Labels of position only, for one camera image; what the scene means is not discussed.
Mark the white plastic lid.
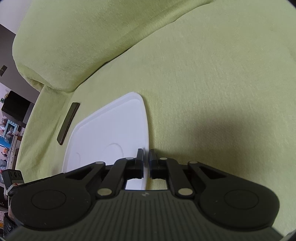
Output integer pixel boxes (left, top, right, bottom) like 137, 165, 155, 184
63, 91, 149, 191

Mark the green sofa cover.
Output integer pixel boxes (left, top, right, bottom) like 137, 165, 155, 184
13, 1, 295, 234

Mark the black flat remote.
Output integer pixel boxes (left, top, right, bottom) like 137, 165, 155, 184
57, 102, 80, 145

